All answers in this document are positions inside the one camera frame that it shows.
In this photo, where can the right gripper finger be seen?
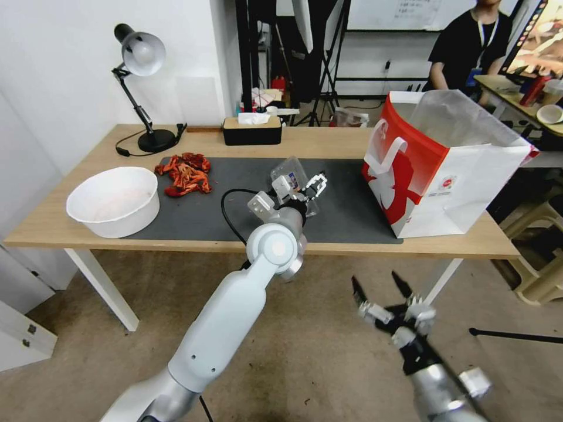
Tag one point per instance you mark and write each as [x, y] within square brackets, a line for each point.
[407, 294]
[363, 299]

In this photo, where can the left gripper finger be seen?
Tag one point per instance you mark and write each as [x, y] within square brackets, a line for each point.
[322, 188]
[315, 178]

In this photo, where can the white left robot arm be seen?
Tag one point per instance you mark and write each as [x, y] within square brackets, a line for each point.
[237, 307]

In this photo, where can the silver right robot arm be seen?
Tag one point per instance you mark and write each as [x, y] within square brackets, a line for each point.
[433, 391]

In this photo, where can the black tissue box wooden lid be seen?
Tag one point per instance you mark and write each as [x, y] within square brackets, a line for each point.
[251, 134]

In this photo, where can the red white takeout bag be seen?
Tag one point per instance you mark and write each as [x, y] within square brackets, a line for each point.
[440, 176]

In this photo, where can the white round takeout bowl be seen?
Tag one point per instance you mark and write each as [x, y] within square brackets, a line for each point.
[112, 206]

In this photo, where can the white table leg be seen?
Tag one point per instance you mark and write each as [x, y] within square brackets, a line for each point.
[101, 285]
[444, 281]

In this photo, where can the white tissue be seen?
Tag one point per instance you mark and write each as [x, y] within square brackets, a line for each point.
[253, 118]

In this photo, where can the dark grey table mat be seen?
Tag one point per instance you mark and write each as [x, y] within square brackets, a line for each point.
[198, 220]

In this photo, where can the black tripod leg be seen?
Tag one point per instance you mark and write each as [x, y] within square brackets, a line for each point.
[514, 335]

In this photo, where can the black tripod stand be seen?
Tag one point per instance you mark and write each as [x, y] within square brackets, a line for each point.
[327, 66]

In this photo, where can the red crayfish shell pile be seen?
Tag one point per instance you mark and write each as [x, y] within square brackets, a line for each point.
[187, 176]

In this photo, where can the beige plastic stool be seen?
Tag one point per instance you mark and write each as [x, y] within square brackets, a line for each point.
[536, 246]

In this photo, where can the black metal rack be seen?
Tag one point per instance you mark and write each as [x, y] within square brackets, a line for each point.
[250, 52]

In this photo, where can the white whiteboard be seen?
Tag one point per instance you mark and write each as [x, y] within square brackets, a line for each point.
[391, 13]

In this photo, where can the person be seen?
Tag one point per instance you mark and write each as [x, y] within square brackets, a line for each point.
[466, 48]

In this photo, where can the wooden side desk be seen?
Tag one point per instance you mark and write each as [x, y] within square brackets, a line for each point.
[497, 88]

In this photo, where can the black desk lamp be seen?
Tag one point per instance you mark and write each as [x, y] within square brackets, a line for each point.
[143, 52]

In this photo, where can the small white bowl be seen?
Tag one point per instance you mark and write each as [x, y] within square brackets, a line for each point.
[550, 114]

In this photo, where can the red bottle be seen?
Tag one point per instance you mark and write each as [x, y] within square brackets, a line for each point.
[533, 90]

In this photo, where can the paper drink cup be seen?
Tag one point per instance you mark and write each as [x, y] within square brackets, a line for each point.
[555, 92]

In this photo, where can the computer monitor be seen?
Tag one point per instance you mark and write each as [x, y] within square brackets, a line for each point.
[539, 39]

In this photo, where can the white cabinet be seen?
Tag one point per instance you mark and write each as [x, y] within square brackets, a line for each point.
[19, 321]

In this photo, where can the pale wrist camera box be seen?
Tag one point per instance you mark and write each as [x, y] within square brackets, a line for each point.
[281, 187]

